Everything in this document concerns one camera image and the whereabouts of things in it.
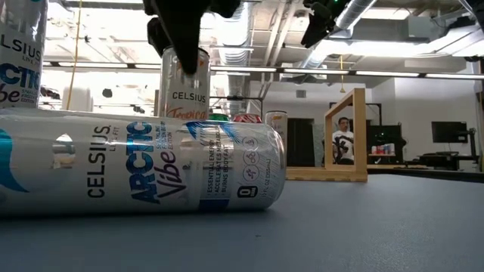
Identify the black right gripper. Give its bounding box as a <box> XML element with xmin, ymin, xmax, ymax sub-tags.
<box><xmin>301</xmin><ymin>0</ymin><xmax>341</xmax><ymax>49</ymax></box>

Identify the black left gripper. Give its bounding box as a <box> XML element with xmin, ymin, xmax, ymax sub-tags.
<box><xmin>142</xmin><ymin>0</ymin><xmax>243</xmax><ymax>76</ymax></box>

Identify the Celsius Arctic Vibe can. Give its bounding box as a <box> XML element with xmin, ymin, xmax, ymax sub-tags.
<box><xmin>0</xmin><ymin>107</ymin><xmax>287</xmax><ymax>217</ymax></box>
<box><xmin>0</xmin><ymin>0</ymin><xmax>48</xmax><ymax>110</ymax></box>

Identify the wooden slatted shelf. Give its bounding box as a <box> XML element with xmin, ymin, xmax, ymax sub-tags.
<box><xmin>153</xmin><ymin>88</ymin><xmax>368</xmax><ymax>184</ymax></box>

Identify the black door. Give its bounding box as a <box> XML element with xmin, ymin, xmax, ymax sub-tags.
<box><xmin>287</xmin><ymin>118</ymin><xmax>315</xmax><ymax>167</ymax></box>

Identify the person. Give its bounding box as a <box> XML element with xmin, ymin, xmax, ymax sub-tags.
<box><xmin>331</xmin><ymin>116</ymin><xmax>355</xmax><ymax>166</ymax></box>

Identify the white cylindrical tank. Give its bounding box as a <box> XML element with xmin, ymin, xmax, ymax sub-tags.
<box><xmin>62</xmin><ymin>85</ymin><xmax>94</xmax><ymax>113</ymax></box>

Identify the black desk monitor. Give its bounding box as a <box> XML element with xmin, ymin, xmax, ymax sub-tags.
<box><xmin>431</xmin><ymin>121</ymin><xmax>469</xmax><ymax>144</ymax></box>

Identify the black office desk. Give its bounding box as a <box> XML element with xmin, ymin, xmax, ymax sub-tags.
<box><xmin>404</xmin><ymin>153</ymin><xmax>481</xmax><ymax>171</ymax></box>

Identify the silver ventilation duct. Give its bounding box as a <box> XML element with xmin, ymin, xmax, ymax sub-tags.
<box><xmin>213</xmin><ymin>7</ymin><xmax>255</xmax><ymax>116</ymax></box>

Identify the ceiling light rail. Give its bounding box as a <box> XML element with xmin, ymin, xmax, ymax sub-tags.
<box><xmin>41</xmin><ymin>60</ymin><xmax>484</xmax><ymax>80</ymax></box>

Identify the yellow hanging cord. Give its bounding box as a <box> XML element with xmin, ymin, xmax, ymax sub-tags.
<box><xmin>66</xmin><ymin>0</ymin><xmax>82</xmax><ymax>110</ymax></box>

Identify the black aluminium rig frame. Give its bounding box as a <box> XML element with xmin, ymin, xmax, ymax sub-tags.
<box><xmin>366</xmin><ymin>165</ymin><xmax>484</xmax><ymax>184</ymax></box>

